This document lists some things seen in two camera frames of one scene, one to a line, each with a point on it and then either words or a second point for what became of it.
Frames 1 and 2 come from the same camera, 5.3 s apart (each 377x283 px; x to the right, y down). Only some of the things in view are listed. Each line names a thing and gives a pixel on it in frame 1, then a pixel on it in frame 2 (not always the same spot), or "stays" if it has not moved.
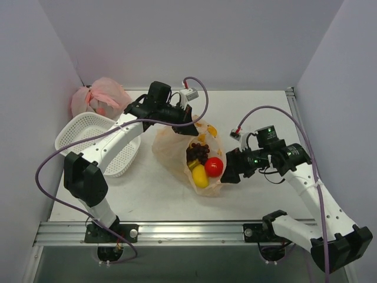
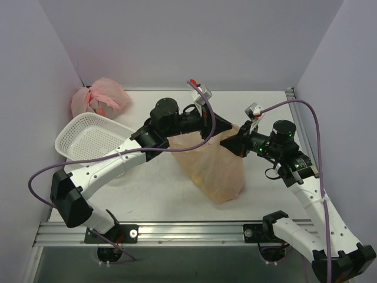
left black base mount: (95, 233) stays
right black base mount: (271, 247) stays
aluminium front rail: (149, 234) stays
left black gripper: (183, 116) to (207, 124)
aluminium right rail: (290, 94) stays
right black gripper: (235, 162) to (243, 142)
